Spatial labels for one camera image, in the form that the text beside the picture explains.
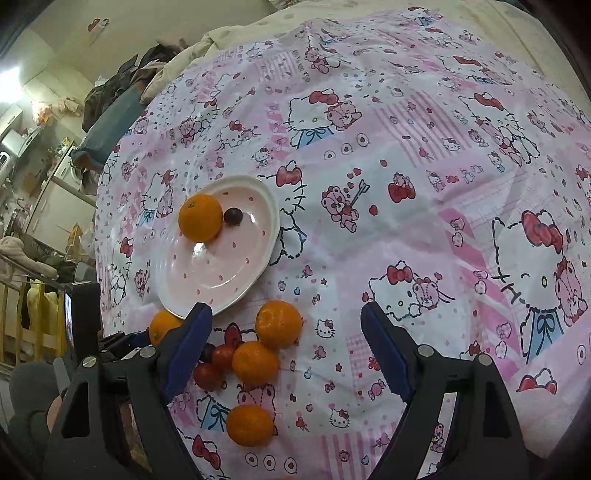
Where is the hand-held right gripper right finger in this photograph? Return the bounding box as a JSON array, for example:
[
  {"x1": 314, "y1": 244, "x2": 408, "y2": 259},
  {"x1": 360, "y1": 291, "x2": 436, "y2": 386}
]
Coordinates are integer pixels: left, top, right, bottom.
[{"x1": 361, "y1": 301, "x2": 529, "y2": 480}]

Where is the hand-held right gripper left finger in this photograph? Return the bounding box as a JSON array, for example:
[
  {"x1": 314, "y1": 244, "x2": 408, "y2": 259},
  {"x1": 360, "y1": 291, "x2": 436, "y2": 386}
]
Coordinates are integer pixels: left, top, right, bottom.
[{"x1": 41, "y1": 302, "x2": 213, "y2": 480}]

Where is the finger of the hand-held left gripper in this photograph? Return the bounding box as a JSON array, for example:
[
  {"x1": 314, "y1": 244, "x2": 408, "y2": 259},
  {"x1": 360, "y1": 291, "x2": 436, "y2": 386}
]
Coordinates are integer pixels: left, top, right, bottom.
[
  {"x1": 102, "y1": 329, "x2": 157, "y2": 348},
  {"x1": 104, "y1": 347, "x2": 145, "y2": 361}
]

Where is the small mandarin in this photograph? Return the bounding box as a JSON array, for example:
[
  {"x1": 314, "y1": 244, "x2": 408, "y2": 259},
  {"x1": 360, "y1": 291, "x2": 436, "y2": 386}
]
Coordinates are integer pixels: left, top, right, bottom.
[
  {"x1": 232, "y1": 340, "x2": 281, "y2": 385},
  {"x1": 148, "y1": 309, "x2": 185, "y2": 347},
  {"x1": 225, "y1": 404, "x2": 275, "y2": 448}
]

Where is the large orange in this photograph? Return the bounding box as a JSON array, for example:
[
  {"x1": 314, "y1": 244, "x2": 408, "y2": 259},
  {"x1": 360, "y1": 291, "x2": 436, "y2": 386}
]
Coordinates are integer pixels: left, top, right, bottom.
[
  {"x1": 255, "y1": 300, "x2": 303, "y2": 349},
  {"x1": 178, "y1": 194, "x2": 224, "y2": 243}
]

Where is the pink white plate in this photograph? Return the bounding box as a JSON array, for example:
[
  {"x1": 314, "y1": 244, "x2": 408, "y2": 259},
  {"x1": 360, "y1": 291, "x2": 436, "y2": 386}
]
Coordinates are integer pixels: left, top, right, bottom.
[{"x1": 152, "y1": 174, "x2": 281, "y2": 320}]

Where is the white cabinet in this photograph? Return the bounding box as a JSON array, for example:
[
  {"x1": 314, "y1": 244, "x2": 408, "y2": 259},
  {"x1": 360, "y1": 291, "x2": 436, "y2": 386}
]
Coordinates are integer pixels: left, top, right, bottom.
[{"x1": 28, "y1": 178, "x2": 98, "y2": 241}]

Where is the pink cartoon printed blanket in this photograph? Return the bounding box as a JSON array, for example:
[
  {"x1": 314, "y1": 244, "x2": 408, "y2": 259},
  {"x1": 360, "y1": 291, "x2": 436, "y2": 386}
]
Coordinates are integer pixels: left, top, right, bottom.
[{"x1": 95, "y1": 4, "x2": 591, "y2": 480}]

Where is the blue cloth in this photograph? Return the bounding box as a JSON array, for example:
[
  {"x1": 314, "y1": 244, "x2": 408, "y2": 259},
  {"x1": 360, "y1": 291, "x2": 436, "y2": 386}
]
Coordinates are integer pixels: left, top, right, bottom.
[{"x1": 74, "y1": 88, "x2": 148, "y2": 169}]

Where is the pile of dark clothes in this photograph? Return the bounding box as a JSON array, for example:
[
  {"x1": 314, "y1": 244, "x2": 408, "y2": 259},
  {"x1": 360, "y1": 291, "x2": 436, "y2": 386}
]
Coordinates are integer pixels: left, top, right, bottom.
[{"x1": 82, "y1": 44, "x2": 185, "y2": 132}]

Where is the cream duvet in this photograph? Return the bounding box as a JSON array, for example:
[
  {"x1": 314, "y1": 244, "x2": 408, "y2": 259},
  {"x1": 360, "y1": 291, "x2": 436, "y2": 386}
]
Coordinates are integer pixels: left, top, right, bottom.
[{"x1": 139, "y1": 0, "x2": 591, "y2": 107}]

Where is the yellow wooden frame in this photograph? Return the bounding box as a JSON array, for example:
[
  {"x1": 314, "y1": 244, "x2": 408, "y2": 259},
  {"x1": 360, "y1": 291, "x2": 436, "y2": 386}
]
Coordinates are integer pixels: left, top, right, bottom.
[{"x1": 0, "y1": 272, "x2": 65, "y2": 365}]

